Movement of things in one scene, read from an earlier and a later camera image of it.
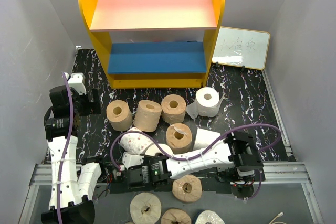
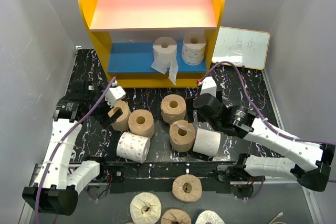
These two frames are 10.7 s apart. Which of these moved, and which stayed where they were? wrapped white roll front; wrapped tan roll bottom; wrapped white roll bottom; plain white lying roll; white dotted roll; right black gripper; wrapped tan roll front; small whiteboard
Moved: right black gripper; white dotted roll
Stayed: wrapped tan roll bottom; wrapped tan roll front; small whiteboard; plain white lying roll; wrapped white roll bottom; wrapped white roll front
